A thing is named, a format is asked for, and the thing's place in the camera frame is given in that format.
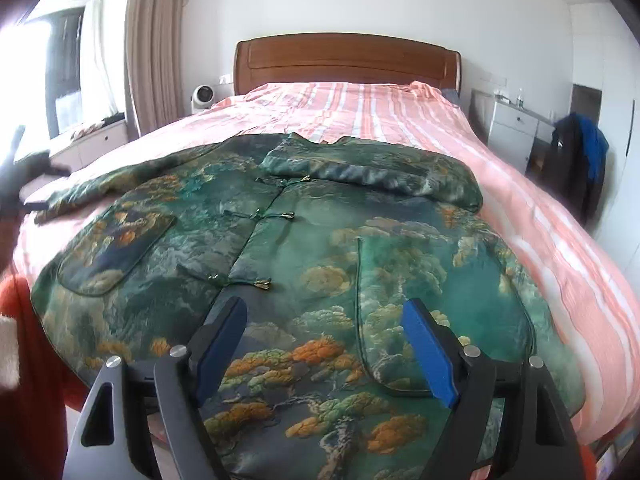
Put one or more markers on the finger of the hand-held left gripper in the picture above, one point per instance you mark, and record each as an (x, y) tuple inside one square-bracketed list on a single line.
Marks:
[(57, 171), (36, 205)]

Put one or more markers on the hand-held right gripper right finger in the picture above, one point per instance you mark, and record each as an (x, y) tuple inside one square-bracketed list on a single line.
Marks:
[(430, 355)]

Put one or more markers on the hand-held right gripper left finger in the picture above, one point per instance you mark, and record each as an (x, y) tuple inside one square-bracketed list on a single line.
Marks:
[(220, 345)]

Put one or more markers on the green floral blanket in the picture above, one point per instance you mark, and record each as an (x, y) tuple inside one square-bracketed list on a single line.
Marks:
[(300, 240)]

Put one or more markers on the white window seat cabinet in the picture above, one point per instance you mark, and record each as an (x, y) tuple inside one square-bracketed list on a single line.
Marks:
[(95, 147)]

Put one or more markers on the window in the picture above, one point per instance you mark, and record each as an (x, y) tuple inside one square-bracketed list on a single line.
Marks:
[(62, 60)]

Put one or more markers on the white sheer curtain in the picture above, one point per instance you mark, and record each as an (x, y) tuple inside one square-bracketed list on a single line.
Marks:
[(102, 60)]

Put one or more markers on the beige curtain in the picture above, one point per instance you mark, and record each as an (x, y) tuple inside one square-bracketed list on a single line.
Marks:
[(155, 60)]

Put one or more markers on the white round fan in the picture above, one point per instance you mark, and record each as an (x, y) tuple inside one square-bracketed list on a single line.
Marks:
[(203, 99)]

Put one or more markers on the person's orange garment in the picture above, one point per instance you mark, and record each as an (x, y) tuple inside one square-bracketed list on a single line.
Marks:
[(40, 410)]

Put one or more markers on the black and blue hanging jacket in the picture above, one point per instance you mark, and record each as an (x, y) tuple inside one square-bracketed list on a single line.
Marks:
[(575, 170)]

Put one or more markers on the white dresser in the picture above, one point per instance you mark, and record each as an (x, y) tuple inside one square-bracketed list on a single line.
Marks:
[(512, 130)]

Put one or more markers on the pink striped bed sheet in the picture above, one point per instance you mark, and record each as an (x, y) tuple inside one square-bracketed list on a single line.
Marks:
[(400, 110)]

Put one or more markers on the wooden headboard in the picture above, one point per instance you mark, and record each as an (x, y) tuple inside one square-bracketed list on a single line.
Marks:
[(345, 60)]

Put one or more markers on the brown wall niche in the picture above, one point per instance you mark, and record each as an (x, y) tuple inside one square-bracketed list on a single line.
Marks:
[(586, 102)]

